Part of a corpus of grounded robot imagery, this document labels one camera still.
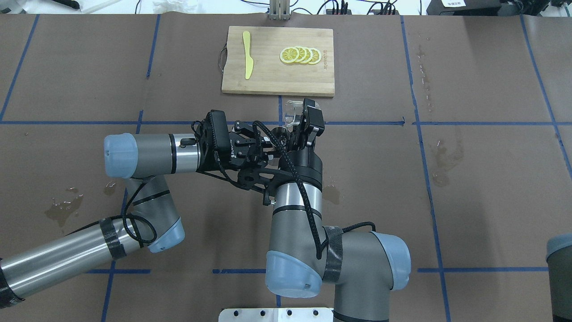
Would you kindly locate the lemon slice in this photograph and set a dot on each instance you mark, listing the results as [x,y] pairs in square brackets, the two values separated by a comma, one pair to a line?
[302,54]
[316,56]
[289,55]
[309,56]

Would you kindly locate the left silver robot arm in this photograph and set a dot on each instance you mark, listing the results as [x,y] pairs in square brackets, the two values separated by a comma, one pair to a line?
[53,182]

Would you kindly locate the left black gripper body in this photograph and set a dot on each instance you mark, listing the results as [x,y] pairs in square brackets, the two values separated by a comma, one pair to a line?
[227,149]

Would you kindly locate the yellow plastic knife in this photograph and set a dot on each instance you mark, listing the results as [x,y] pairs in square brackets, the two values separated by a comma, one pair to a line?
[249,61]

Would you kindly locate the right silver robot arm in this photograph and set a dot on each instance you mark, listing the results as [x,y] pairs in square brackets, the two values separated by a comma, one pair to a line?
[365,266]

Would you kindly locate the clear glass cup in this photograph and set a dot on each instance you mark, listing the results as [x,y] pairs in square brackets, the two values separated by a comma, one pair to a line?
[303,116]

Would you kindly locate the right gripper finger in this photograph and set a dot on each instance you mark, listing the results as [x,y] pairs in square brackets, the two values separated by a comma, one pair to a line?
[312,132]
[298,138]

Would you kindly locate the black box on desk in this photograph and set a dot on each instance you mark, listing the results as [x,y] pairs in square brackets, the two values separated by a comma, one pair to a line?
[464,7]

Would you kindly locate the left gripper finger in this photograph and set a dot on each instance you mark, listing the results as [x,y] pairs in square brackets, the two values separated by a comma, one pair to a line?
[264,163]
[244,135]

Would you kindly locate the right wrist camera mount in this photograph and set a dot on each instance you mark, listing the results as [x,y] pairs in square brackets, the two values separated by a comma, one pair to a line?
[268,183]

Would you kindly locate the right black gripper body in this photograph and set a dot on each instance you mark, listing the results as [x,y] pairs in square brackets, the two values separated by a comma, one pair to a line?
[307,166]

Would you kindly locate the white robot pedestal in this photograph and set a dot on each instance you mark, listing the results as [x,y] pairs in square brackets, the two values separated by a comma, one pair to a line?
[308,314]

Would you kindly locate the crumpled white tissue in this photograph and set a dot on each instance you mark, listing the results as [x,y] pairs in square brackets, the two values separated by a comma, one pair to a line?
[181,6]

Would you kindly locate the aluminium frame post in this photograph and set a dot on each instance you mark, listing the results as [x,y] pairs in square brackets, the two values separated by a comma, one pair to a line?
[279,10]

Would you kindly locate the steel jigger measuring cup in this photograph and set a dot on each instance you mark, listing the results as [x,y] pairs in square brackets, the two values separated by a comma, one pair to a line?
[282,135]

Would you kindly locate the wooden cutting board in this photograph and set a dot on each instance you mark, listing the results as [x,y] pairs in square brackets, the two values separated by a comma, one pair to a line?
[270,75]

